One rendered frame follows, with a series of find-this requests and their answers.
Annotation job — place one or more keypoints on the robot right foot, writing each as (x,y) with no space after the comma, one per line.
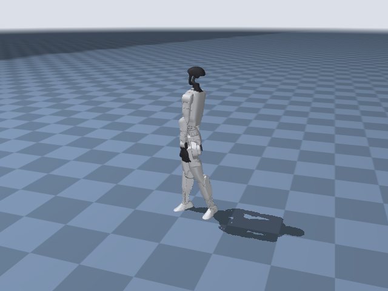
(182,207)

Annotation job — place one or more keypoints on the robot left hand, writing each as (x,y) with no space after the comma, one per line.
(184,154)

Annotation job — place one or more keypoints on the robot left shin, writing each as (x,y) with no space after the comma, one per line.
(206,191)

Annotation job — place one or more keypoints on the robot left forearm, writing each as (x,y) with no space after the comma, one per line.
(183,132)

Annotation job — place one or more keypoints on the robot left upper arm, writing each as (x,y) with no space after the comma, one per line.
(187,100)

